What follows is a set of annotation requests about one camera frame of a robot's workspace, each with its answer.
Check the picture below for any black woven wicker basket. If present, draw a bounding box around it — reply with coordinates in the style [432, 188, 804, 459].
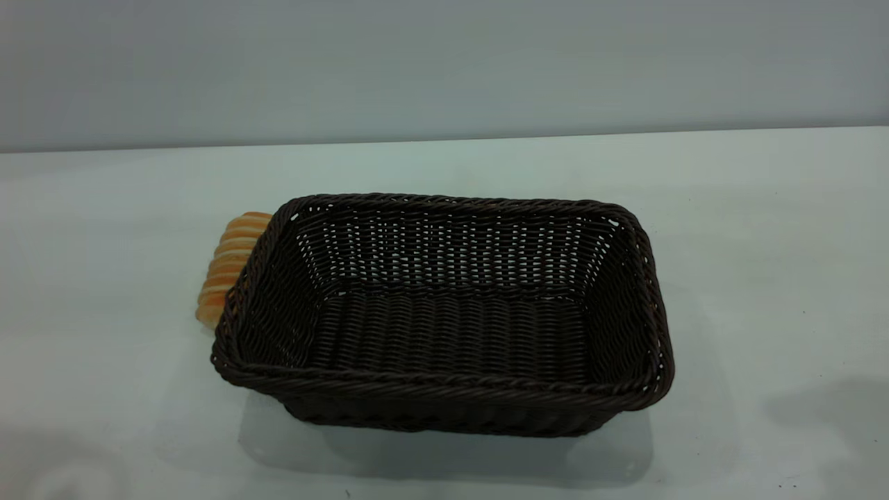
[210, 192, 676, 438]

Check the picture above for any ridged golden bread roll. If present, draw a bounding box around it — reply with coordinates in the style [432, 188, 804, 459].
[195, 211, 274, 330]

